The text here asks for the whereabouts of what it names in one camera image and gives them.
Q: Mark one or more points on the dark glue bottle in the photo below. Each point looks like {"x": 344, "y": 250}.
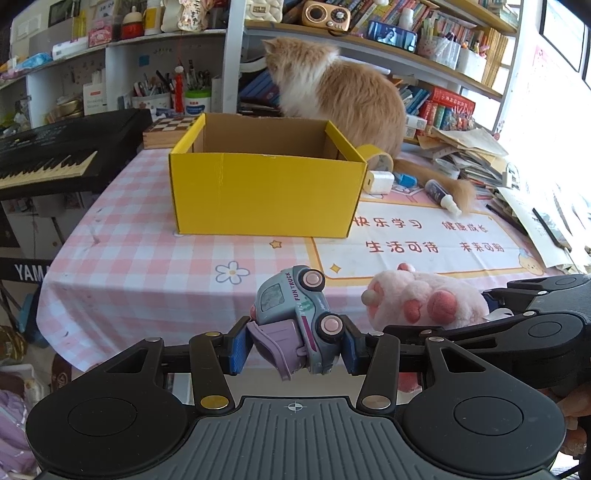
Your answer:
{"x": 438, "y": 191}

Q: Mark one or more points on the red round jar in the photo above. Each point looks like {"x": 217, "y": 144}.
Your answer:
{"x": 131, "y": 27}

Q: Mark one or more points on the purple cloth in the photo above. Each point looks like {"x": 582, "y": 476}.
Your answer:
{"x": 14, "y": 424}

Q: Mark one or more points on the pen holder with pens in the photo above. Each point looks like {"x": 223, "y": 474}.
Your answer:
{"x": 150, "y": 99}

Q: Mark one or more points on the black keyboard stand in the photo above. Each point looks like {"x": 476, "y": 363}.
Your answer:
{"x": 25, "y": 272}

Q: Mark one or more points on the white tape roll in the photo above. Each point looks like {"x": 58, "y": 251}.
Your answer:
{"x": 447, "y": 167}

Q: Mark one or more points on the bunch of wrapped candies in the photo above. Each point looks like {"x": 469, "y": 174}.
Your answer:
{"x": 462, "y": 121}

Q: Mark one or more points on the black smartphone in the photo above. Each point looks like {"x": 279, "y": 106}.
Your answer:
{"x": 392, "y": 36}

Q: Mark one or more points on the row of colourful books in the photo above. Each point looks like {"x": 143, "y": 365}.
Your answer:
{"x": 258, "y": 90}

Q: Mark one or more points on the green purple toy truck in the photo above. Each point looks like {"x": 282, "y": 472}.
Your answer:
{"x": 295, "y": 318}

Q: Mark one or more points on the yellow cardboard box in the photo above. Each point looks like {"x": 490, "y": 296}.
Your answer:
{"x": 263, "y": 194}

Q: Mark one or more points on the person's right hand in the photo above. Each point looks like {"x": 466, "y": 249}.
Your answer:
{"x": 579, "y": 415}

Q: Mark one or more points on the pile of papers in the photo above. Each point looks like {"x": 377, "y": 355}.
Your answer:
{"x": 466, "y": 143}

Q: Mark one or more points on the pink cup of markers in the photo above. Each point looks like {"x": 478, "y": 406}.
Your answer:
{"x": 436, "y": 48}

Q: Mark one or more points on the white jar green lid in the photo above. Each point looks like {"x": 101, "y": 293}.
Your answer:
{"x": 197, "y": 104}

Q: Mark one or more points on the blue tissue pack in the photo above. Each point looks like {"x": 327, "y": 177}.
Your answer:
{"x": 37, "y": 60}

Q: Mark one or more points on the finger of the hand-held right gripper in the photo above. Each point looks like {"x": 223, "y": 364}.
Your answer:
{"x": 521, "y": 293}
{"x": 461, "y": 330}

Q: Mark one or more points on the white bookshelf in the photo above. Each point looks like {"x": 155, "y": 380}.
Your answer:
{"x": 231, "y": 69}

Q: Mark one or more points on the white quilted handbag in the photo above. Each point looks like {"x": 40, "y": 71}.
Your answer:
{"x": 264, "y": 8}

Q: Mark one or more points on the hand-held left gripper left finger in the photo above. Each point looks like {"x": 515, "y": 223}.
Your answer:
{"x": 238, "y": 346}

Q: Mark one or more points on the red tassel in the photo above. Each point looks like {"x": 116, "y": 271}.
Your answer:
{"x": 178, "y": 92}

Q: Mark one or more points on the large white charger adapter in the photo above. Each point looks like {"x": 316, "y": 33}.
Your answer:
{"x": 381, "y": 181}

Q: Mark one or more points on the wooden chessboard box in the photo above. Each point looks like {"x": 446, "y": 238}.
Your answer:
{"x": 166, "y": 129}

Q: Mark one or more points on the white storage box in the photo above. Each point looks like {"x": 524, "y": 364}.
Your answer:
{"x": 471, "y": 64}

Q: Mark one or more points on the orange white carton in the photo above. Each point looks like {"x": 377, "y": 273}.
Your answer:
{"x": 415, "y": 124}

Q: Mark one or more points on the pink printed desk mat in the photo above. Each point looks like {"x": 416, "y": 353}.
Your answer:
{"x": 415, "y": 261}

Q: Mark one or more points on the black electronic keyboard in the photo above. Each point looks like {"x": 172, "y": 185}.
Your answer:
{"x": 60, "y": 143}

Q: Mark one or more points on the rabbit hanging ornament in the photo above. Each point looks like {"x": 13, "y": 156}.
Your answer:
{"x": 184, "y": 14}

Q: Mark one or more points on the row of red dictionaries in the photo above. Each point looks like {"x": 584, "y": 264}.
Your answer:
{"x": 450, "y": 101}

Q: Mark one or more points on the blue packet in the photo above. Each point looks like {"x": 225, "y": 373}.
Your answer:
{"x": 407, "y": 181}

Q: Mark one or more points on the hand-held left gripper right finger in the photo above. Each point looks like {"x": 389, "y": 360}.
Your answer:
{"x": 353, "y": 348}

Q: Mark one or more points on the pink plush pig toy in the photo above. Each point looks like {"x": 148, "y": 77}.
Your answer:
{"x": 415, "y": 290}

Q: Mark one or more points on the retro wooden radio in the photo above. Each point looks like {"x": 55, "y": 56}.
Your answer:
{"x": 325, "y": 14}

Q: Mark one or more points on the orange white cat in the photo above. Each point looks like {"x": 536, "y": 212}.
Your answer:
{"x": 351, "y": 101}

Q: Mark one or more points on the yellow tape roll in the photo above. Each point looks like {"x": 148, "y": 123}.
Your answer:
{"x": 367, "y": 152}

